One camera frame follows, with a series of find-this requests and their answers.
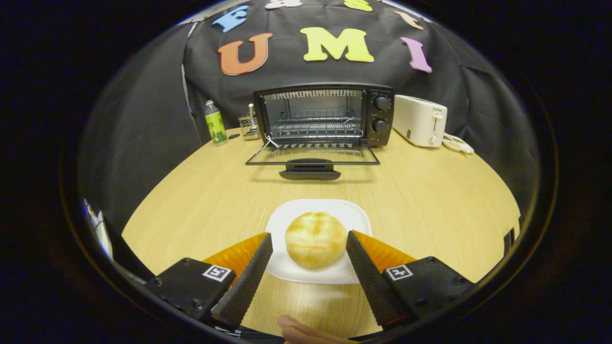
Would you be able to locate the white string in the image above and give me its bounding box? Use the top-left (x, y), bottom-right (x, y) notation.
top-left (253, 136), bottom-right (281, 156)

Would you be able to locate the round golden bread bun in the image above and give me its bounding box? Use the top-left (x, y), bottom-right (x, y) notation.
top-left (285, 212), bottom-right (348, 269)

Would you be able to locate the white pop-up toaster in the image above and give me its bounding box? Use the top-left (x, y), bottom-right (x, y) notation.
top-left (392, 95), bottom-right (448, 148)

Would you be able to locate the white divided condiment dish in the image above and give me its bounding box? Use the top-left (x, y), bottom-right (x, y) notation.
top-left (442, 134), bottom-right (475, 154)

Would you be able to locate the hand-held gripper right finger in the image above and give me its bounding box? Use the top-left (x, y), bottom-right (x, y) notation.
top-left (346, 230), bottom-right (474, 328)

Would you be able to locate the small wire rack holder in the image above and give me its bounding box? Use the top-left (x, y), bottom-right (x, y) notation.
top-left (239, 104), bottom-right (261, 140)

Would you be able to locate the white square plate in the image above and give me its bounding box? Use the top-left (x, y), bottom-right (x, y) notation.
top-left (264, 199), bottom-right (372, 285)

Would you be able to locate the green label drink bottle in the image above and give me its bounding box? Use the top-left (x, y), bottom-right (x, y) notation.
top-left (205, 100), bottom-right (228, 145)

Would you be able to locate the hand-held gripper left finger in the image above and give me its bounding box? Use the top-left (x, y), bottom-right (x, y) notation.
top-left (143, 233), bottom-right (273, 330)

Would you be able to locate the black toaster oven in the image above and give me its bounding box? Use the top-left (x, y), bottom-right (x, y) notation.
top-left (245, 84), bottom-right (395, 181)

